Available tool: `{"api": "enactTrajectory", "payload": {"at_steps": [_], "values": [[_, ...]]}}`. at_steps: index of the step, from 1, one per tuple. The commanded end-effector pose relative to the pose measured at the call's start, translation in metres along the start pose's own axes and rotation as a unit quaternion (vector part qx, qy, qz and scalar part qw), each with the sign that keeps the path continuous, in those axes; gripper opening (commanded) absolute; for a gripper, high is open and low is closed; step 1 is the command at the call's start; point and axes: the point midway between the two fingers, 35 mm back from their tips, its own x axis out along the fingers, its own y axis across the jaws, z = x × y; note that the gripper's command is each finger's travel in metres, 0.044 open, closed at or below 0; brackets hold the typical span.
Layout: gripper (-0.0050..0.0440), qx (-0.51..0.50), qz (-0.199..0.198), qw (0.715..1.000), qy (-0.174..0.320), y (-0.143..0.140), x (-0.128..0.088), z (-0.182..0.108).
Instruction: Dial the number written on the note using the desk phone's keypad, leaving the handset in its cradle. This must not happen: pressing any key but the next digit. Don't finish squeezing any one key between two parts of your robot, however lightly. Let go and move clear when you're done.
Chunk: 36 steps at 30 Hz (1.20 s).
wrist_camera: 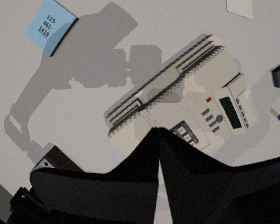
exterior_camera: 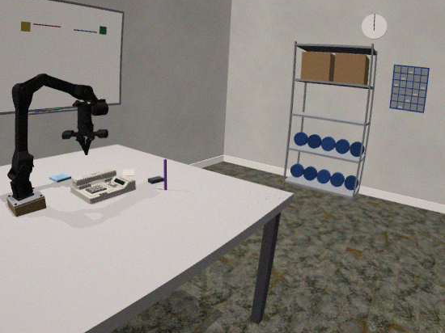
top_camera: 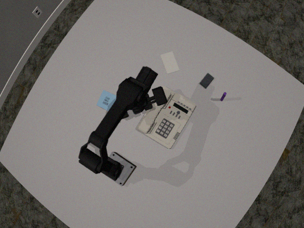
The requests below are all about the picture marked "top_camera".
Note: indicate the grey telephone keypad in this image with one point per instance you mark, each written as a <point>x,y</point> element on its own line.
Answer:
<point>165,128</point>

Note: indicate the beige telephone handset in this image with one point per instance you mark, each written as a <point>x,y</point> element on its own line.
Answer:
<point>149,119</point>

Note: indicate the light blue sticky note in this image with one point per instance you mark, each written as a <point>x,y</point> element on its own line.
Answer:
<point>106,100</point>

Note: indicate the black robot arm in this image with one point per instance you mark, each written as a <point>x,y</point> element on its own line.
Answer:
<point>131,93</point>

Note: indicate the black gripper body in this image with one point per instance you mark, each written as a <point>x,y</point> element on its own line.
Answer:
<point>159,98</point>

